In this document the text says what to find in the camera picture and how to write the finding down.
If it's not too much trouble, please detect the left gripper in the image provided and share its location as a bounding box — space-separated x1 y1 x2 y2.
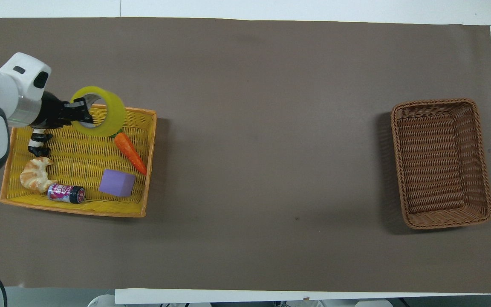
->
29 90 95 130

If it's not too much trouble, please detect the yellow tape roll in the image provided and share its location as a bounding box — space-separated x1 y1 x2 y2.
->
70 86 126 138

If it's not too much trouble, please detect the yellow woven basket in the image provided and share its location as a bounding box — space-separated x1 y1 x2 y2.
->
0 104 158 218

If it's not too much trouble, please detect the brown wicker basket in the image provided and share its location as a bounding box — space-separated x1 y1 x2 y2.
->
390 98 491 230

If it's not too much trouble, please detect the black and white toy figure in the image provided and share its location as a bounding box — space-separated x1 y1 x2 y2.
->
27 130 54 158

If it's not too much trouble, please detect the orange toy carrot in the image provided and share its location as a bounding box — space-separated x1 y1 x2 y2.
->
114 128 148 177

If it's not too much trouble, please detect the toy croissant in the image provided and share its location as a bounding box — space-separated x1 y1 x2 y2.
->
19 156 58 194

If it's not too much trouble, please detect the purple foam block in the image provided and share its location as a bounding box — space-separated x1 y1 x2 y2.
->
98 168 137 198

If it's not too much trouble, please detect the small can with black cap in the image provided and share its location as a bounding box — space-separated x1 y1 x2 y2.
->
47 183 87 205

